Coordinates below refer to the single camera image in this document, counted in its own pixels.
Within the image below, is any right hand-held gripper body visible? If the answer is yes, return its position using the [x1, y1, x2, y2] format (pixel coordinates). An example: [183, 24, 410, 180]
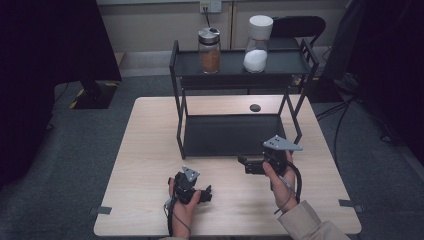
[261, 134, 304, 177]

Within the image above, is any right hand-held gripper cable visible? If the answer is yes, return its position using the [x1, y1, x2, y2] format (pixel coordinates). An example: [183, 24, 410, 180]
[273, 159, 303, 215]

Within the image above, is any hand-held gripper cable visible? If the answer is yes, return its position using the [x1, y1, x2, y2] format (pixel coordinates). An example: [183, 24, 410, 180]
[163, 196, 192, 238]
[273, 159, 303, 215]

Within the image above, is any person's right hand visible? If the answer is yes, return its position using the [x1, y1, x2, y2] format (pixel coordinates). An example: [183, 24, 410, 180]
[262, 150, 299, 214]

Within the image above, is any person's left hand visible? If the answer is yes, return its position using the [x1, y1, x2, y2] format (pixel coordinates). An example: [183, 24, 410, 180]
[168, 177, 203, 240]

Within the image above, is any glass spice jar silver lid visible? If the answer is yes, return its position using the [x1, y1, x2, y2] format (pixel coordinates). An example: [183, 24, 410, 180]
[197, 27, 222, 75]

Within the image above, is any left hand-held gripper cable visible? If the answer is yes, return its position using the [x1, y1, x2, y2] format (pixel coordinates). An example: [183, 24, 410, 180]
[163, 196, 192, 238]

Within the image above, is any black metal two-tier rack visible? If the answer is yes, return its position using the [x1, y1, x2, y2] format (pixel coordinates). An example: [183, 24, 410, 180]
[168, 38, 320, 160]

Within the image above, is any black floor cable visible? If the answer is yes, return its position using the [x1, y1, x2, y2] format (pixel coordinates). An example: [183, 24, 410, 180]
[315, 96, 355, 168]

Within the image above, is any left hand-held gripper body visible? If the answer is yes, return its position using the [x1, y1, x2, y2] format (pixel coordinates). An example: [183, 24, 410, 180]
[173, 165, 205, 205]

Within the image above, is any dark curtain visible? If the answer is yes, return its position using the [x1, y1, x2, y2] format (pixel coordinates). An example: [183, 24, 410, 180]
[0, 0, 123, 191]
[321, 0, 424, 164]

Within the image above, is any white wall socket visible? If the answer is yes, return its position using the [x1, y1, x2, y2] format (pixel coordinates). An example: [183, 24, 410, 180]
[199, 0, 223, 14]

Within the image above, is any black wall socket cable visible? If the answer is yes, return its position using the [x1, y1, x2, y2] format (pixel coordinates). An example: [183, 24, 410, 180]
[203, 7, 212, 30]

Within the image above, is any black stand base striped tape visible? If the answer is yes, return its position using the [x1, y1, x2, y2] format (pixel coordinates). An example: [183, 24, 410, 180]
[69, 79, 120, 110]

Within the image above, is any grey tape strip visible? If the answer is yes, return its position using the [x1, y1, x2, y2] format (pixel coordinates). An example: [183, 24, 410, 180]
[89, 205, 113, 215]
[338, 198, 364, 214]

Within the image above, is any white powder jar white lid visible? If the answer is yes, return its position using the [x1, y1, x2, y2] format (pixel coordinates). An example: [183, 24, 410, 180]
[242, 14, 274, 74]

